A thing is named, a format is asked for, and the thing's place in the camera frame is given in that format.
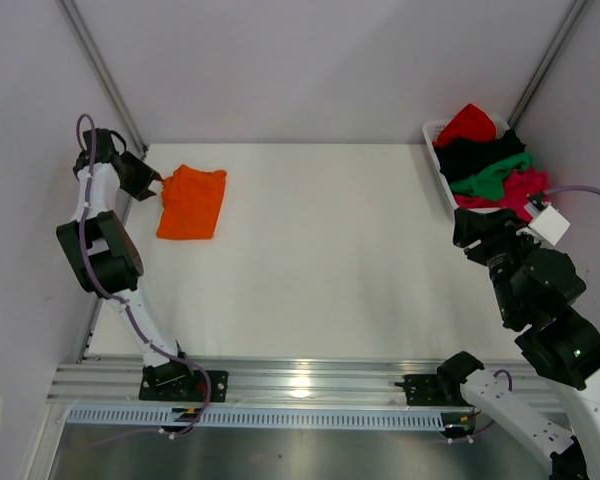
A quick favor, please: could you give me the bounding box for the orange t shirt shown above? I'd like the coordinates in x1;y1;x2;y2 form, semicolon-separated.
156;165;227;241

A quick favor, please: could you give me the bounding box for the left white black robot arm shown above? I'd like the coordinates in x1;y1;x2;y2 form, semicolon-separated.
56;128;197;400

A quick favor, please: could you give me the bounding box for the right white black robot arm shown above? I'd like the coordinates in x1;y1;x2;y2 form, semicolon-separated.
436;209;600;479

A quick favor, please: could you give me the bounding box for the green t shirt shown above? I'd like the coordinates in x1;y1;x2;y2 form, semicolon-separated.
449;153;533;201

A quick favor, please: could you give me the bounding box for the magenta t shirt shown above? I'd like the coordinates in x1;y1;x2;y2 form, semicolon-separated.
454;167;550;222

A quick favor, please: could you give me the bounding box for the black t shirt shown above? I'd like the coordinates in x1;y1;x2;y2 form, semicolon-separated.
434;129;526;183

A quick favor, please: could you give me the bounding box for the red t shirt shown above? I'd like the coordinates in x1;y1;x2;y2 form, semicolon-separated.
434;104;497;147

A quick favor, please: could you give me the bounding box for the white plastic laundry basket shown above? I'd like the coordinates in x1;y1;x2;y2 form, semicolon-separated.
421;113;511;221

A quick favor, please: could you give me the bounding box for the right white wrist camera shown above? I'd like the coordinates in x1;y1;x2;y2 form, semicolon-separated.
528;204;571;246

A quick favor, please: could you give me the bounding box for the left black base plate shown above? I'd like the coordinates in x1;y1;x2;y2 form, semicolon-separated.
138;368;229;403

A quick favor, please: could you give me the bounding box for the aluminium mounting rail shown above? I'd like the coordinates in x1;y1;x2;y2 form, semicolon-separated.
47;353;592;414

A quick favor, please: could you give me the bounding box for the slotted grey cable duct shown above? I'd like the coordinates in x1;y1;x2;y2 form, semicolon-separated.
67;405;445;432

